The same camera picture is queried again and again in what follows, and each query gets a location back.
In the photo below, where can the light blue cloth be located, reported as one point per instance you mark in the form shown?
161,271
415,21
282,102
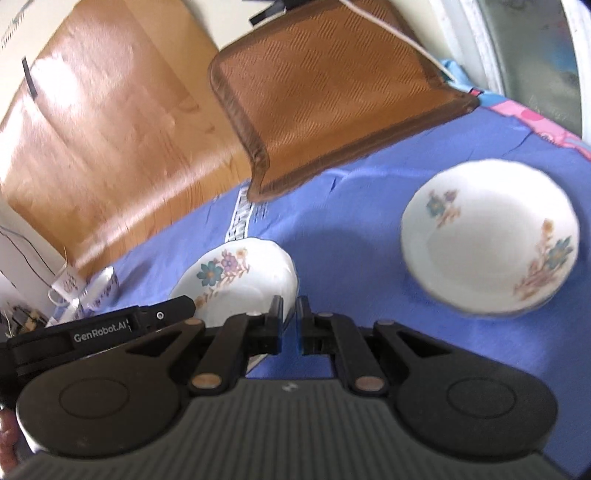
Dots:
457,76

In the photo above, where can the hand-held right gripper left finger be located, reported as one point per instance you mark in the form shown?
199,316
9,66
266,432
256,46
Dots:
276,325

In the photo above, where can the person's left hand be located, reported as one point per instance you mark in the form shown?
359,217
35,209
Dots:
5,434

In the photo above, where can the white floral bowl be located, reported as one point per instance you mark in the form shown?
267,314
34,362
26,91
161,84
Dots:
485,240

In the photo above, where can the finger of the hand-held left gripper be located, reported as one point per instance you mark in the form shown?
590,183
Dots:
168,311

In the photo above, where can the wooden board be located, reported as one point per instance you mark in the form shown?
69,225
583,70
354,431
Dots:
115,138

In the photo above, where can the white printed mug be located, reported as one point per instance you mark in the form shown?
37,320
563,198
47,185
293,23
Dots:
69,284

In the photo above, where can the brown woven mat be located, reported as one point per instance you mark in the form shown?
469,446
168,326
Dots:
332,92

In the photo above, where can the white floral plate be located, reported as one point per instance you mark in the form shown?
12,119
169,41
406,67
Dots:
249,281

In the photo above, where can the white window frame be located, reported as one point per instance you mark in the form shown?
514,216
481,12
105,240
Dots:
531,46

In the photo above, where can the black tape strip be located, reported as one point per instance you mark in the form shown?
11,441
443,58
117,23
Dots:
30,78

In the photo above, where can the pink cloth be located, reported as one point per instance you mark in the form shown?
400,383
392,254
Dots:
531,115

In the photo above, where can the white red-floral bowl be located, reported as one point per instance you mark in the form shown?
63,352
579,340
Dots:
105,286

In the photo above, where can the blue printed blanket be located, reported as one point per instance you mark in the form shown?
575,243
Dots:
369,207

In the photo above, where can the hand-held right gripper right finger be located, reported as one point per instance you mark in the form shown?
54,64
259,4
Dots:
304,325

